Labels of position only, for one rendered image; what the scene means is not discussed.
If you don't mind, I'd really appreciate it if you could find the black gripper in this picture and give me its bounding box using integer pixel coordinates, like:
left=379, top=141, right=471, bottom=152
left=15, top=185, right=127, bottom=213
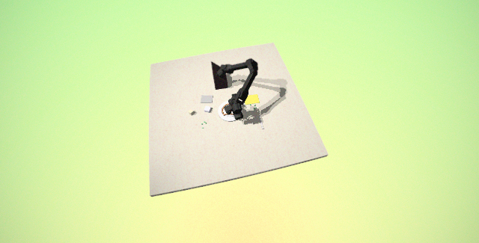
left=228, top=99, right=243, bottom=120

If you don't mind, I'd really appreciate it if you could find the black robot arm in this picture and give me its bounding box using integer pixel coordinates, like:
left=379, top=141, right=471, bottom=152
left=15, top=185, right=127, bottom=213
left=216, top=58, right=258, bottom=114

